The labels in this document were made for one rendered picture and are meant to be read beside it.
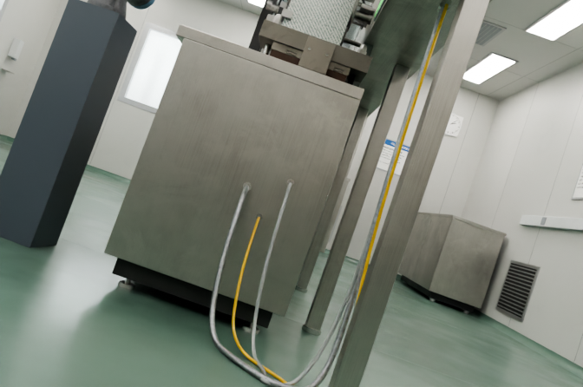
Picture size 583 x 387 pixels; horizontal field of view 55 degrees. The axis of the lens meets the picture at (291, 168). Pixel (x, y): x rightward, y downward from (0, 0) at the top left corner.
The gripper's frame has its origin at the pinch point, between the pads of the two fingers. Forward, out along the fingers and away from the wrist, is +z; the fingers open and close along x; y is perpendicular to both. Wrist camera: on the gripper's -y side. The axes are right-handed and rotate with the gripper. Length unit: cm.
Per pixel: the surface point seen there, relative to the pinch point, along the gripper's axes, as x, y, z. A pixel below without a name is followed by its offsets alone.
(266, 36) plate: -24.3, -20.2, 20.9
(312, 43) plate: -26.3, -8.2, 31.8
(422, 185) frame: -81, -14, 87
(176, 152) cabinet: -30, -67, 41
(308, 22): -4.6, -0.9, 19.1
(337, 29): -4.6, 7.0, 27.3
